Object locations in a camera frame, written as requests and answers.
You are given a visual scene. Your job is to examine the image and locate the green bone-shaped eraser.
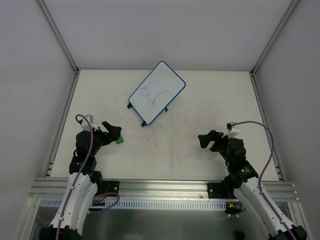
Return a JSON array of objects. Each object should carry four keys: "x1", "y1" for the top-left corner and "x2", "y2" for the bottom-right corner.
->
[{"x1": 115, "y1": 135, "x2": 124, "y2": 144}]

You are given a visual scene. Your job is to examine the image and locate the blue-framed whiteboard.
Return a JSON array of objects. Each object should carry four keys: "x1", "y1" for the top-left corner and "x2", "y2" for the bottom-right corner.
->
[{"x1": 128, "y1": 61, "x2": 186, "y2": 124}]

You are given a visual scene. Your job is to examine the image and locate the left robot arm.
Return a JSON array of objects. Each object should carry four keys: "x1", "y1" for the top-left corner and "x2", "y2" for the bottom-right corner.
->
[{"x1": 38, "y1": 119, "x2": 122, "y2": 240}]

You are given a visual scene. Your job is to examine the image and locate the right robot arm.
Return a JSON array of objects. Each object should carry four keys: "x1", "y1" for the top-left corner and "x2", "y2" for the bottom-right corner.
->
[{"x1": 198, "y1": 130, "x2": 307, "y2": 240}]

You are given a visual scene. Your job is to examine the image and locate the whiteboard black stand feet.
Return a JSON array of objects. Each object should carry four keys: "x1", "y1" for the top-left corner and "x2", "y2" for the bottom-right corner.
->
[{"x1": 126, "y1": 102, "x2": 168, "y2": 128}]

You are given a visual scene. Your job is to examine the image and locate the black knob bottom edge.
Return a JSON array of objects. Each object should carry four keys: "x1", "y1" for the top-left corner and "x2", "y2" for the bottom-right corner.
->
[{"x1": 233, "y1": 230, "x2": 246, "y2": 240}]

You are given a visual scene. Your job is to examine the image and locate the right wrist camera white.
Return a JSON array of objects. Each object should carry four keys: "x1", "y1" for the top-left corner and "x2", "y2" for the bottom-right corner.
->
[{"x1": 222, "y1": 122, "x2": 241, "y2": 139}]

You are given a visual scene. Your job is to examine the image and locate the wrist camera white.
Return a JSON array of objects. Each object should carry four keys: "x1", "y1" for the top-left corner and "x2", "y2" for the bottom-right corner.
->
[
  {"x1": 222, "y1": 122, "x2": 241, "y2": 139},
  {"x1": 76, "y1": 114, "x2": 99, "y2": 132}
]

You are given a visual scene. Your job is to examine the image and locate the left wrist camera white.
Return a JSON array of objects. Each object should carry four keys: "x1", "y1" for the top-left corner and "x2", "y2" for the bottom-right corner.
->
[{"x1": 76, "y1": 114, "x2": 99, "y2": 132}]

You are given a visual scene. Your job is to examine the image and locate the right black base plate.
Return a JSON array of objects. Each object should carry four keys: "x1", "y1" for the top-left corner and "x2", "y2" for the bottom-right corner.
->
[{"x1": 207, "y1": 182, "x2": 236, "y2": 199}]

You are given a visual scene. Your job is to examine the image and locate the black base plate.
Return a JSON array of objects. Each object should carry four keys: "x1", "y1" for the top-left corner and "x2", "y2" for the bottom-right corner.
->
[
  {"x1": 102, "y1": 180, "x2": 120, "y2": 197},
  {"x1": 207, "y1": 182, "x2": 236, "y2": 199}
]

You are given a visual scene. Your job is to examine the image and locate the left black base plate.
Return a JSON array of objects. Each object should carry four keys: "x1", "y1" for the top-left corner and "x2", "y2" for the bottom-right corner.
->
[{"x1": 102, "y1": 180, "x2": 120, "y2": 197}]

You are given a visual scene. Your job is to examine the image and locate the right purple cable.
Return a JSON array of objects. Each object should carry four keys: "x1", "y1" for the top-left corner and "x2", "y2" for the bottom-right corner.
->
[{"x1": 231, "y1": 120, "x2": 297, "y2": 240}]

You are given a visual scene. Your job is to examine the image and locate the purple cable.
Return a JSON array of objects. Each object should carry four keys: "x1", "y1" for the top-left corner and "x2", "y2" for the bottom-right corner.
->
[
  {"x1": 54, "y1": 114, "x2": 120, "y2": 240},
  {"x1": 231, "y1": 120, "x2": 297, "y2": 240}
]

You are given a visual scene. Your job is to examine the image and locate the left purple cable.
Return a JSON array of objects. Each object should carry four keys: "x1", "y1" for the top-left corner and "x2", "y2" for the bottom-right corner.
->
[{"x1": 54, "y1": 114, "x2": 120, "y2": 240}]

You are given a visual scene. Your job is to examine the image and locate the white slotted cable duct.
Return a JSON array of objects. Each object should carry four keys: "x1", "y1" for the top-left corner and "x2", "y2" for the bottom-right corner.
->
[{"x1": 40, "y1": 197, "x2": 227, "y2": 212}]

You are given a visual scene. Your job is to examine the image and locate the right aluminium frame post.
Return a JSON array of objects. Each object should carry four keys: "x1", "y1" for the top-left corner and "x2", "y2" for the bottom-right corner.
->
[{"x1": 250, "y1": 0, "x2": 300, "y2": 76}]

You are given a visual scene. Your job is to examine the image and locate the aluminium frame post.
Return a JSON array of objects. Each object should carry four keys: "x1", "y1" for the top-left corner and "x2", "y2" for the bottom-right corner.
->
[
  {"x1": 35, "y1": 0, "x2": 79, "y2": 74},
  {"x1": 250, "y1": 0, "x2": 300, "y2": 76}
]

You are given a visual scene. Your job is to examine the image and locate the aluminium front rail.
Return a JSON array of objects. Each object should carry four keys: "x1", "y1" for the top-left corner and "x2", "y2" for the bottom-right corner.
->
[{"x1": 29, "y1": 177, "x2": 300, "y2": 202}]

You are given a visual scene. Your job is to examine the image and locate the left aluminium frame post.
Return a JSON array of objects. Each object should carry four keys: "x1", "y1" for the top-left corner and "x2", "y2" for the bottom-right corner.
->
[{"x1": 35, "y1": 0, "x2": 79, "y2": 74}]

